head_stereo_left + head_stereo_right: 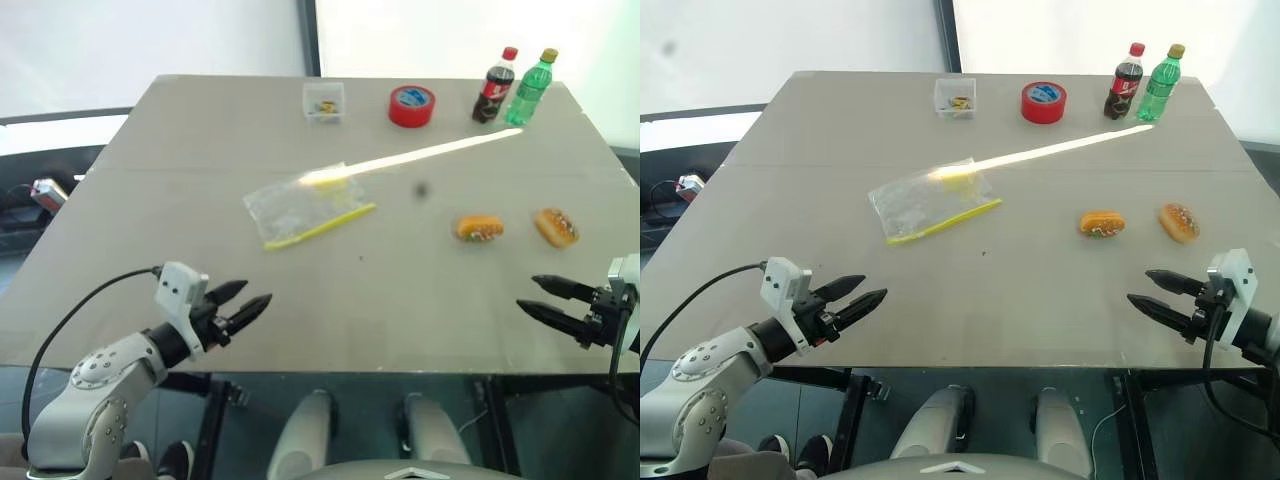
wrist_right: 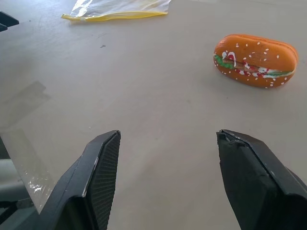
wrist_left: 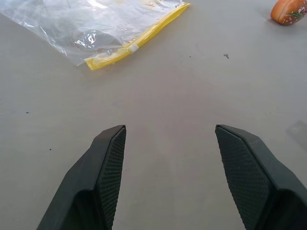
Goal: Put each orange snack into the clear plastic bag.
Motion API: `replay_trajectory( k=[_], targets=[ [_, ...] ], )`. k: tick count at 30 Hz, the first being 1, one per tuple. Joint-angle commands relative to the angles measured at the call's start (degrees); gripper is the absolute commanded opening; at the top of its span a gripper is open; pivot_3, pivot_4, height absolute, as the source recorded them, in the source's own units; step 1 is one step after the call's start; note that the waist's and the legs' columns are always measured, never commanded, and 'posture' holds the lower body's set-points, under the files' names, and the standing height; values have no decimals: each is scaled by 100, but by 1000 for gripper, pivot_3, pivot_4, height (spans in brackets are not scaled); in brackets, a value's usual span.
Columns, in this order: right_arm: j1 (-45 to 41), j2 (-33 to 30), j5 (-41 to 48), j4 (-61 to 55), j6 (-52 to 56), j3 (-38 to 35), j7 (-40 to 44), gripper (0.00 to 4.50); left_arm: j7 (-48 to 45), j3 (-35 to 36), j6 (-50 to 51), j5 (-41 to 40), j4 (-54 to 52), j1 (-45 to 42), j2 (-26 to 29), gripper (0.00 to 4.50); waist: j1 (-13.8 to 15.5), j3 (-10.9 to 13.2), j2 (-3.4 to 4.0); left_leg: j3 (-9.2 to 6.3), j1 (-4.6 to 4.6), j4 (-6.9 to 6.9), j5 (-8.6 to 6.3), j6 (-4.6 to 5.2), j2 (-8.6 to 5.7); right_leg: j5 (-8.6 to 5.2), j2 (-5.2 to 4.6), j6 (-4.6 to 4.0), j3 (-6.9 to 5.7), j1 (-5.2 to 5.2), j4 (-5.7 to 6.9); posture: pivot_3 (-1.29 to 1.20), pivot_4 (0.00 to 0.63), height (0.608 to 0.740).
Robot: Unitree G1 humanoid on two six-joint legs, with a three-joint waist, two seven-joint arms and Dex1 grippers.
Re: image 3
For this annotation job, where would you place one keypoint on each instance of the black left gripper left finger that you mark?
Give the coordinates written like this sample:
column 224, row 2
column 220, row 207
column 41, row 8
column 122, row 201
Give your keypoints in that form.
column 96, row 172

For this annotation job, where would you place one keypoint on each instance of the clear yellow-zip plastic bag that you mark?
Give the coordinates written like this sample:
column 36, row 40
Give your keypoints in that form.
column 72, row 19

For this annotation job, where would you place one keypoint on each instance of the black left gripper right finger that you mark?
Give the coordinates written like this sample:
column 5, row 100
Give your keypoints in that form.
column 249, row 172

